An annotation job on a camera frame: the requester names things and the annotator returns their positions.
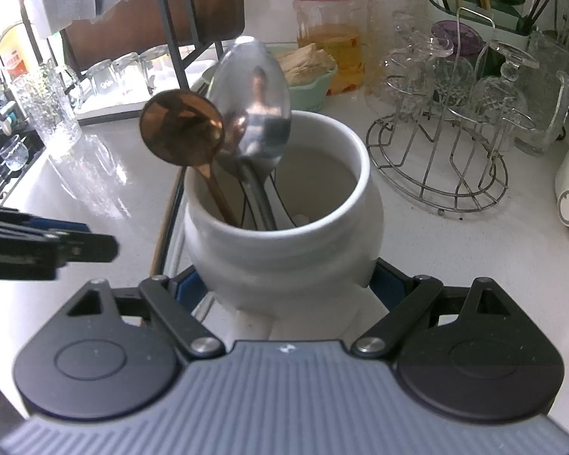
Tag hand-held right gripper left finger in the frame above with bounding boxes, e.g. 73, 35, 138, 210
66, 265, 226, 360

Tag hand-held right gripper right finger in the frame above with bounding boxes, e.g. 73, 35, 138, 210
351, 258, 510, 356

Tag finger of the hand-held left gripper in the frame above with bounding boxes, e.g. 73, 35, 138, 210
0, 233, 120, 280
0, 204, 93, 236

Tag white ceramic jar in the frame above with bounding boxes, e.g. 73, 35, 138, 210
182, 110, 385, 342

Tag white spoon with black edge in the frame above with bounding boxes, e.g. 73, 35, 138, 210
239, 171, 314, 231

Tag rose gold spoon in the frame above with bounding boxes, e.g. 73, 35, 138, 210
140, 89, 240, 227

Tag large silver spoon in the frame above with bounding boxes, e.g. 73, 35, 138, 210
207, 36, 292, 231

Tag black sink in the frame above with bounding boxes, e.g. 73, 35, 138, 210
0, 123, 46, 209

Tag small crystal glass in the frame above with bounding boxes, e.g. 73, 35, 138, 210
0, 135, 29, 171

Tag textured glass mug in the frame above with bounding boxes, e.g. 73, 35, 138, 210
9, 64, 83, 157

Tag white drip tray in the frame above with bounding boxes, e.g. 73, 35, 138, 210
76, 59, 219, 121

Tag small clear glass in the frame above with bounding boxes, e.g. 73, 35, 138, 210
85, 59, 115, 100
111, 52, 143, 96
140, 45, 171, 93

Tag orange label detergent bottle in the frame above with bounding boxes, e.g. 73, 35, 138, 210
0, 24, 41, 86

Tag green bowl with food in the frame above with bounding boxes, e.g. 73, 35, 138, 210
201, 46, 338, 112

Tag cut crystal glass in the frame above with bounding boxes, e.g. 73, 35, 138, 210
431, 54, 475, 115

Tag crystal stem glass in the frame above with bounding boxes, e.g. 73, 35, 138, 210
469, 40, 541, 152

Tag dried bean curd sticks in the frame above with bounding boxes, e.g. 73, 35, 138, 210
277, 42, 337, 88

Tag clear glass cup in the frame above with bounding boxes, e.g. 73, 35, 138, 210
386, 12, 456, 105

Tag red-lid plastic jar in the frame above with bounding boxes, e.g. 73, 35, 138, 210
292, 0, 367, 97

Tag textured glass pitcher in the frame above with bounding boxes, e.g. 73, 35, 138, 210
514, 28, 569, 157

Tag tall clear glass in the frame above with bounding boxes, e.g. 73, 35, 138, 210
365, 0, 432, 105

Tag purple glass cup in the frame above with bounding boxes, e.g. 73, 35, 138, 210
431, 20, 482, 58

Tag brown wooden cutting board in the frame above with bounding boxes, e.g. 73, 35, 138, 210
59, 0, 245, 74

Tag green chopstick holder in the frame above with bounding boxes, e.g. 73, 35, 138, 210
427, 0, 546, 39

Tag metal wire glass rack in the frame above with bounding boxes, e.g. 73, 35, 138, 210
365, 7, 509, 214

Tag black dish rack frame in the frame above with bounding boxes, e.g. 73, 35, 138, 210
16, 0, 228, 87

